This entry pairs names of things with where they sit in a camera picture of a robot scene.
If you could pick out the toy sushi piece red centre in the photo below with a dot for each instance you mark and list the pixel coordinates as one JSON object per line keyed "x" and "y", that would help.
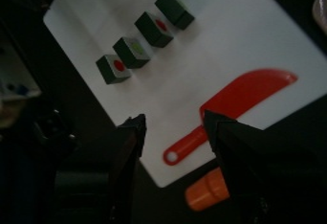
{"x": 109, "y": 73}
{"x": 149, "y": 32}

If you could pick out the white plastic cutting board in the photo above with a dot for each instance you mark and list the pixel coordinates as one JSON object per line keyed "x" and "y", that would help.
{"x": 191, "y": 74}

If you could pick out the white object with blue marks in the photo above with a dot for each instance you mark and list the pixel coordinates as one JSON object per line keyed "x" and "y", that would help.
{"x": 15, "y": 74}

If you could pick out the toy sushi piece green centre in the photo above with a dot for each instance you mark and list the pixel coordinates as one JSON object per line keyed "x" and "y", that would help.
{"x": 127, "y": 55}
{"x": 172, "y": 7}

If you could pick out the orange toy carrot green top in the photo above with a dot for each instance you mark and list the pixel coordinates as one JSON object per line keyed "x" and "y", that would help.
{"x": 204, "y": 192}

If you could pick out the red toy knife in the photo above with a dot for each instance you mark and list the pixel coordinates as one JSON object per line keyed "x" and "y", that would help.
{"x": 243, "y": 94}

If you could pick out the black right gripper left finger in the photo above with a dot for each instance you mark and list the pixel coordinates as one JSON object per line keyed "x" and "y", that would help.
{"x": 123, "y": 157}

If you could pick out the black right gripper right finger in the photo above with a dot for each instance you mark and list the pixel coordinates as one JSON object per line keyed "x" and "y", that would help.
{"x": 263, "y": 176}

